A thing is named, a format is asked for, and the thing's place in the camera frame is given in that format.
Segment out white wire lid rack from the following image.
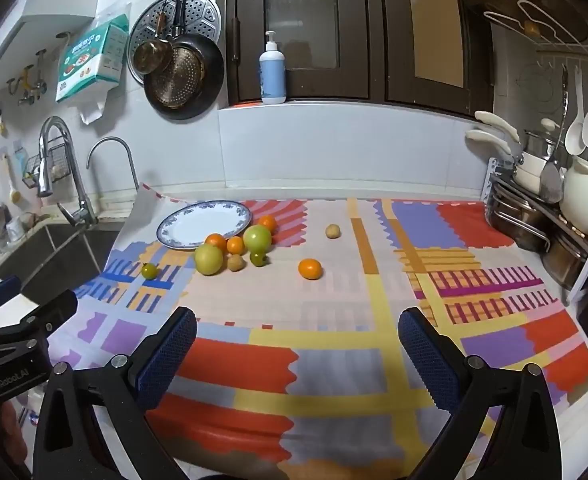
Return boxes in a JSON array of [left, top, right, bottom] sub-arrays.
[[484, 0, 588, 58]]

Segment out dark brown window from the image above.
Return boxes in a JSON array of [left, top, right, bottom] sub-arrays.
[[379, 0, 494, 118], [222, 0, 385, 108]]

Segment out black wire basket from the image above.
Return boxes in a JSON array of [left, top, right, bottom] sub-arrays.
[[29, 142, 72, 181]]

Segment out yellow green apple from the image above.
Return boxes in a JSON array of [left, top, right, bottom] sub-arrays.
[[194, 243, 225, 276]]

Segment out steel pot cream handle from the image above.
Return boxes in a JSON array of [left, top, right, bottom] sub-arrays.
[[474, 110, 562, 161]]

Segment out black frying pan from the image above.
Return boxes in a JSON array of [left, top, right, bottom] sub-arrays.
[[143, 0, 225, 121]]

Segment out white wall cabinet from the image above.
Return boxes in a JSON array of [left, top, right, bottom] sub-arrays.
[[0, 0, 107, 111]]

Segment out white pitcher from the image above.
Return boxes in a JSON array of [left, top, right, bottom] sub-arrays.
[[560, 156, 588, 231]]

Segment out blue white pump bottle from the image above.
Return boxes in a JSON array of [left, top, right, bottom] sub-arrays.
[[259, 31, 287, 105]]

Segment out green white tissue package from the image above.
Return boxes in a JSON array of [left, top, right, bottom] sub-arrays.
[[55, 14, 130, 104]]

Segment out white pot cream handle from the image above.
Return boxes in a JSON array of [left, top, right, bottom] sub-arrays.
[[465, 129, 549, 196]]

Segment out white plastic bag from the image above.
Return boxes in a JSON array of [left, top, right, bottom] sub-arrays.
[[80, 87, 112, 126]]

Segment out brass perforated strainer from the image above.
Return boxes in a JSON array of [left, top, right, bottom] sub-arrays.
[[149, 46, 207, 109]]

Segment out colourful printed mat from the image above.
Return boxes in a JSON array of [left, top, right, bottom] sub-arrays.
[[46, 182, 588, 480]]

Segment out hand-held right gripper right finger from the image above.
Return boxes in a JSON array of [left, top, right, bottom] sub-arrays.
[[398, 307, 563, 480]]

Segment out steel spatula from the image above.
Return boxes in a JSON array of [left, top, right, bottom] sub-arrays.
[[540, 65, 570, 205]]

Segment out perforated steel steamer plate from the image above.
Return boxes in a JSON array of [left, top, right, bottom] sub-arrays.
[[127, 0, 223, 86]]

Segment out wall taps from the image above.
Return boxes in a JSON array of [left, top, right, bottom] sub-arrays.
[[6, 50, 50, 107]]

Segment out brass ladle pot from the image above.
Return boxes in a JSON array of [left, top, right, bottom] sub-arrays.
[[133, 10, 175, 77]]

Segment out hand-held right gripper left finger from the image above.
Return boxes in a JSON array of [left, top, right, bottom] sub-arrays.
[[33, 306, 198, 480]]

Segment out blue rimmed white plate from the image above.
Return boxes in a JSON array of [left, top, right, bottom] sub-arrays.
[[156, 200, 253, 251]]

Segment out large steel pot lid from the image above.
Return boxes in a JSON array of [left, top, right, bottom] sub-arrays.
[[462, 0, 588, 46]]

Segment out chrome pull-down faucet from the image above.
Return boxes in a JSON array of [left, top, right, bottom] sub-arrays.
[[37, 116, 99, 226]]

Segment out chrome gooseneck faucet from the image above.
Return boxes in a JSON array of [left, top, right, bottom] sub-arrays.
[[86, 136, 141, 192]]

